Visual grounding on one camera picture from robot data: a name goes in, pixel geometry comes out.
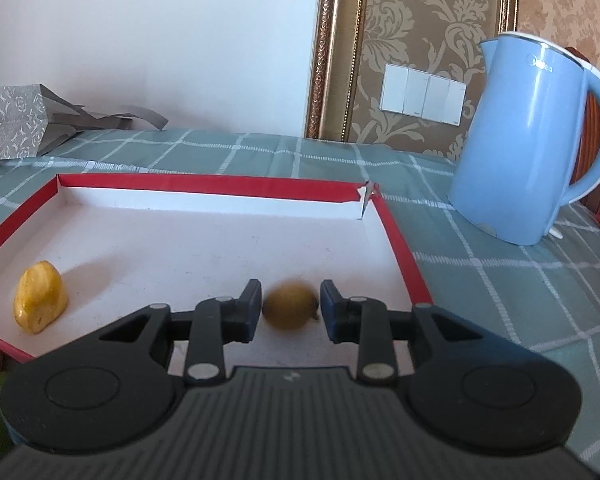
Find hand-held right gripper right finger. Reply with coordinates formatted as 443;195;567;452
320;279;486;381

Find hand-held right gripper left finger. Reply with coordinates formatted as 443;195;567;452
97;279;263;381

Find small round yellow-green fruit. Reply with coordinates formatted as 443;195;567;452
261;282;323;333

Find red cardboard box lid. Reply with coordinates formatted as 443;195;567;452
0;172;435;363

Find green plaid tablecloth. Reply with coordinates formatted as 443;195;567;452
0;129;600;480

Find yellow jackfruit piece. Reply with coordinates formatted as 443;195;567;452
13;260;70;335

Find light blue electric kettle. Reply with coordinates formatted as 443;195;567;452
447;31;600;247

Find grey patterned paper bag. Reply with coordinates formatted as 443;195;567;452
0;84;170;162

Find wooden chair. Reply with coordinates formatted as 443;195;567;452
565;46;600;206

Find white wall switch panel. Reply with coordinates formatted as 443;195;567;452
380;63;467;126

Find gold ornate wall frame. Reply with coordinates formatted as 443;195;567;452
305;0;521;143

